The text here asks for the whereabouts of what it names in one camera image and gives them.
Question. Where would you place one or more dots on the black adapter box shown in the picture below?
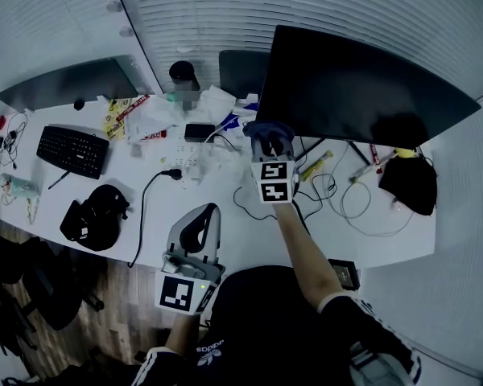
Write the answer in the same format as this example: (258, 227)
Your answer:
(199, 132)

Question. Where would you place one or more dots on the person's right forearm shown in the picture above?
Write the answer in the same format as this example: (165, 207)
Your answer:
(306, 255)

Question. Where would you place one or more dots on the long red snack bar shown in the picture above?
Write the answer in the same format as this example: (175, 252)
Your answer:
(133, 107)

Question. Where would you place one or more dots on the small red packet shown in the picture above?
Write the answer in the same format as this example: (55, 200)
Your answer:
(155, 135)

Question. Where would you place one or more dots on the white marker pen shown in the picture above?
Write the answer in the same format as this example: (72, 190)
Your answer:
(370, 169)

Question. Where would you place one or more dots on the black pen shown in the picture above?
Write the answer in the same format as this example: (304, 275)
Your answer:
(59, 180)

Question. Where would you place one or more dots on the black bag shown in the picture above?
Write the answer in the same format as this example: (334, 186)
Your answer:
(410, 187)

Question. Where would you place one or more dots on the red pen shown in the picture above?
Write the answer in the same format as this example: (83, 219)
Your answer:
(375, 157)

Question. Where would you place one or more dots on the white power strip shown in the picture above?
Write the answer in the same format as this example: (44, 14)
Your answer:
(187, 159)

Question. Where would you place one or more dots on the teal packet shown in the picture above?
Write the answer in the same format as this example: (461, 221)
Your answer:
(22, 186)

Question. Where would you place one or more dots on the grey wide monitor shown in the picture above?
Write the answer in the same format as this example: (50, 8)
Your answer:
(72, 80)

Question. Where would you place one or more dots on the small black device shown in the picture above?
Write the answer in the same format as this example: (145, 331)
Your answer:
(345, 273)

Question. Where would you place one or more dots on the small dark monitor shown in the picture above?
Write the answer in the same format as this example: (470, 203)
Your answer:
(241, 72)

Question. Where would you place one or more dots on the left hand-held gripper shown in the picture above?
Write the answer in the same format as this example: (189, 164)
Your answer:
(185, 288)

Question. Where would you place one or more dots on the black office chair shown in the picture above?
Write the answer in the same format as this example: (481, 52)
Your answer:
(44, 288)

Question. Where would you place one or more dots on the yellow object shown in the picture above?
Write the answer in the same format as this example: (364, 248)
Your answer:
(407, 153)

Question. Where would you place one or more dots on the yellow snack packet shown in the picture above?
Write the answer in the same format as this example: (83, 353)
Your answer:
(114, 121)

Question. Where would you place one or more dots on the person's black striped shirt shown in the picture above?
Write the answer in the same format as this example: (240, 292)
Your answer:
(273, 328)

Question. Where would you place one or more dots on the white window blind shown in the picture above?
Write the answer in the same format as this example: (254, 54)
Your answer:
(346, 10)

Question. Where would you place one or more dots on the person's left forearm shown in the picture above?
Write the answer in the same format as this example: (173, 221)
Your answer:
(182, 334)

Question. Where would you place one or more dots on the small black round object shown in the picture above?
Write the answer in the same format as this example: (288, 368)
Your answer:
(79, 104)

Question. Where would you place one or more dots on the black computer monitor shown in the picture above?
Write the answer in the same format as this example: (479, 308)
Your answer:
(346, 91)

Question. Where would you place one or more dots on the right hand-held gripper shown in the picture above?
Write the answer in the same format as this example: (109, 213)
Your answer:
(273, 181)

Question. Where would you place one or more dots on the black cap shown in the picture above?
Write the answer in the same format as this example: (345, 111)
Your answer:
(96, 219)

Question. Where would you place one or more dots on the yellow-green tube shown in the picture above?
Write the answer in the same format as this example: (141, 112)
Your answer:
(316, 166)

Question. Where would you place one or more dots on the black keyboard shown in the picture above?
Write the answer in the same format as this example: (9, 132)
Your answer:
(72, 151)

